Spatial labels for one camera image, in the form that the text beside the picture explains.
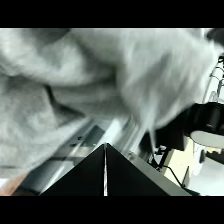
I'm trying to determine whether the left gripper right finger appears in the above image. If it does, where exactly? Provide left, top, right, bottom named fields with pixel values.
left=105, top=142, right=172, bottom=197

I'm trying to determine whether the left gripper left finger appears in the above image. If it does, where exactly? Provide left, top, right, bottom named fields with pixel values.
left=40, top=143, right=107, bottom=197

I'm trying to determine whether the grey garment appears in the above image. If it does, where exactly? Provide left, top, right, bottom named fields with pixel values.
left=0, top=27, right=219, bottom=179

